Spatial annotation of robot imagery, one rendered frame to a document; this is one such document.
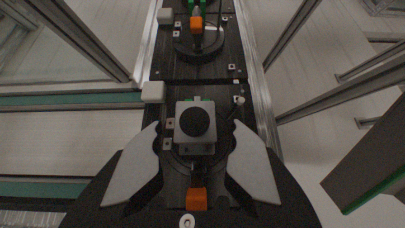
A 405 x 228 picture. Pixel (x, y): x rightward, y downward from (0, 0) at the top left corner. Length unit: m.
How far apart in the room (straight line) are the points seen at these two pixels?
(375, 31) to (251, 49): 0.72
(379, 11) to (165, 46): 1.01
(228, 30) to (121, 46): 0.43
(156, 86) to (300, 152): 0.42
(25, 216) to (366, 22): 1.32
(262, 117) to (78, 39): 0.35
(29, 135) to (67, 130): 0.11
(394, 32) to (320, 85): 0.57
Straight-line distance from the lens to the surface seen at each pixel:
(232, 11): 0.48
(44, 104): 0.50
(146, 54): 0.39
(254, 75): 0.32
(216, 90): 0.26
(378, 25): 1.07
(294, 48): 0.63
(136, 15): 0.75
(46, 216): 0.39
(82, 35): 0.28
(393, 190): 0.37
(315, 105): 0.25
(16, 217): 0.44
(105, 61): 0.30
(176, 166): 0.21
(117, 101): 0.35
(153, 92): 0.26
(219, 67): 0.30
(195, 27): 0.23
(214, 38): 0.34
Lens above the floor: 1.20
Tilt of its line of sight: 72 degrees down
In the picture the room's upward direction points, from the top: 1 degrees counter-clockwise
